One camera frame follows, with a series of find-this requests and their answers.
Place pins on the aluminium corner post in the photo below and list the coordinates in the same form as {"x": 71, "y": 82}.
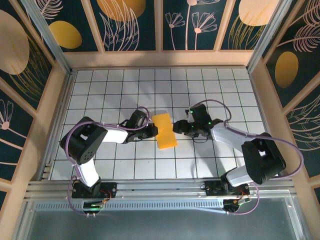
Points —
{"x": 265, "y": 35}
{"x": 50, "y": 42}

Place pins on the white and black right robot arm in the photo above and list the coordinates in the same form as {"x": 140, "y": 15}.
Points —
{"x": 262, "y": 157}

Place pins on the yellow cloth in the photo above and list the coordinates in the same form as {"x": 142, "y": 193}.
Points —
{"x": 166, "y": 140}

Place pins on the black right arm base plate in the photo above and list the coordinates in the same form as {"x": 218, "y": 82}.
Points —
{"x": 212, "y": 187}

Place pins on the grey translucent panel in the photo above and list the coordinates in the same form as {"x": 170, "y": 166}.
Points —
{"x": 160, "y": 225}

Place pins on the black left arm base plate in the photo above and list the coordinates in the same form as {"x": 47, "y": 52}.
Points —
{"x": 110, "y": 187}

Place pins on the aluminium mounting rail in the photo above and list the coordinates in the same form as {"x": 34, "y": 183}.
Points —
{"x": 162, "y": 186}

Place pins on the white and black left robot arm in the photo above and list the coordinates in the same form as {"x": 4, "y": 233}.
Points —
{"x": 85, "y": 142}

